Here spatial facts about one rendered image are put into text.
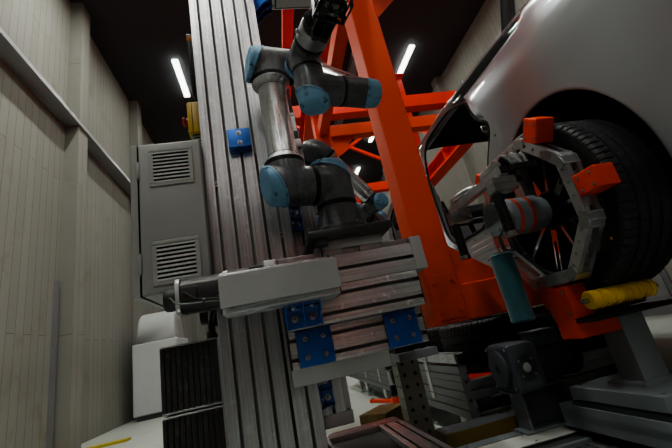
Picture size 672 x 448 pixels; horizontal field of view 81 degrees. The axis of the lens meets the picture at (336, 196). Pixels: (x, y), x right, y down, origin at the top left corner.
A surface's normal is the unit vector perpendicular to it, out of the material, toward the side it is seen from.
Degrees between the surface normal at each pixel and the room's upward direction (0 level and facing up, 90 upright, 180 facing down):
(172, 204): 90
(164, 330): 80
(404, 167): 90
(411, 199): 90
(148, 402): 90
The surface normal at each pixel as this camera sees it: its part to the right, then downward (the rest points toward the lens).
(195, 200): 0.14, -0.37
